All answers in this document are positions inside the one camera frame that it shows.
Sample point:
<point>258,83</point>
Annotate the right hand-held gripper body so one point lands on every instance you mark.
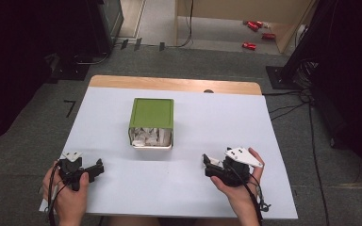
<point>237,172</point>

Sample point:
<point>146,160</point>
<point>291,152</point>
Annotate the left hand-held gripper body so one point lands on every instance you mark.
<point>70,171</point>

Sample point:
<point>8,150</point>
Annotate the white paper piece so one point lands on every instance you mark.
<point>216,161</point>

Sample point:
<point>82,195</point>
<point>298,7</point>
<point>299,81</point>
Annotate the clear box with green lid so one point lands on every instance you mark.
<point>152,113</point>

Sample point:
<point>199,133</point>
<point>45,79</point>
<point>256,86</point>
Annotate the person's right hand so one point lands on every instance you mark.
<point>242,196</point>

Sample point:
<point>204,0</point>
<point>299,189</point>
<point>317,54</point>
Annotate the person's left hand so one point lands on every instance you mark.
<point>67,202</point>

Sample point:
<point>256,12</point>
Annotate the white table sheet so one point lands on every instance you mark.
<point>176,182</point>

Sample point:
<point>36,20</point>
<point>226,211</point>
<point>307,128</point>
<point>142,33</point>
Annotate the pile of white paper scraps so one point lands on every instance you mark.
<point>151,137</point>

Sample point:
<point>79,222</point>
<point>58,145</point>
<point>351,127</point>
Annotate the person's left leg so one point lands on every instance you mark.
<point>132,221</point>

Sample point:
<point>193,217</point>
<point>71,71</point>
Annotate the black angled floor tape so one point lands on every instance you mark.
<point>71,106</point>

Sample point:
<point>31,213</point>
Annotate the wooden table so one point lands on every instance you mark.
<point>169,84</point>

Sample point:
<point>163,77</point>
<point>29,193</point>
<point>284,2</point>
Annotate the black stand base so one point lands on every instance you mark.
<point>278,78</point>

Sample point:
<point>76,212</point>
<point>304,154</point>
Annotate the dark curtain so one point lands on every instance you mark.
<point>355,78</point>
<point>19,62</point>

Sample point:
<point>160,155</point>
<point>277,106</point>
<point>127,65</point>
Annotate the red can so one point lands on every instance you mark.
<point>259,24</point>
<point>249,46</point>
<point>253,26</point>
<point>268,36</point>

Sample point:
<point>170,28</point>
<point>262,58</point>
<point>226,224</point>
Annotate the black floor tape strip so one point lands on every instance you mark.
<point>161,46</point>
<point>124,44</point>

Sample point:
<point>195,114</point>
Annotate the dark monitor cabinet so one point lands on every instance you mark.
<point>106,22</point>

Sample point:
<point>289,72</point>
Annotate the light wooden cabinet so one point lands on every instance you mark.
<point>232,8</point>

